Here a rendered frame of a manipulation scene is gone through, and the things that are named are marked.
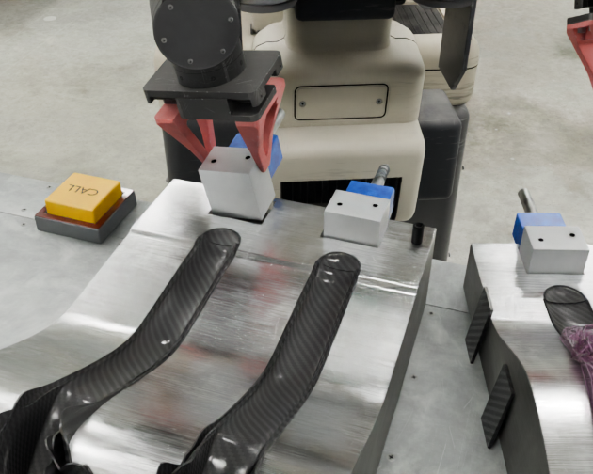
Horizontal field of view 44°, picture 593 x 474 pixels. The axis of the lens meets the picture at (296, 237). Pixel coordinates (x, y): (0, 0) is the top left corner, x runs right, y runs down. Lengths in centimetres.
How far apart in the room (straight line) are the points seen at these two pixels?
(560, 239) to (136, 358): 38
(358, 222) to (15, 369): 30
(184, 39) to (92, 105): 242
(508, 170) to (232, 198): 191
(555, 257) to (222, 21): 37
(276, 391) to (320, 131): 52
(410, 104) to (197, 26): 54
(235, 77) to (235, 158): 9
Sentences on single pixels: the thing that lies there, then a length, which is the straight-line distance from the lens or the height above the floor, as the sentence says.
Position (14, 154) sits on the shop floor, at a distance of 268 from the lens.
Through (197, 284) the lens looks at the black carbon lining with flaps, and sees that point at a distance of 62.
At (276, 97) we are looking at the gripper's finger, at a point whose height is 101.
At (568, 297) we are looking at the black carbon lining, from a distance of 69.
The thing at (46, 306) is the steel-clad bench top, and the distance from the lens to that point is 76.
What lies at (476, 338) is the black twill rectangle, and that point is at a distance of 67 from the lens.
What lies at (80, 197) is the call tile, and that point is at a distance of 83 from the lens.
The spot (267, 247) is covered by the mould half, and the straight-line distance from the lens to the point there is 64.
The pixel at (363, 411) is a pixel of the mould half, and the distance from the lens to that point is 52.
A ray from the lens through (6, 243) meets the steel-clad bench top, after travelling 85.
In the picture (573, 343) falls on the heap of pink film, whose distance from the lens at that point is 59.
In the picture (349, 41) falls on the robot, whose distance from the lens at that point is 98.
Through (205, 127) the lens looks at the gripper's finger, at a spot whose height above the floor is 96.
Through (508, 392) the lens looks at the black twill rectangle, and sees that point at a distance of 58.
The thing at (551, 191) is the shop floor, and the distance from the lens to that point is 245.
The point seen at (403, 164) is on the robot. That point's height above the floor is 77.
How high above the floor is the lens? 128
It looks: 37 degrees down
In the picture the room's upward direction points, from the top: straight up
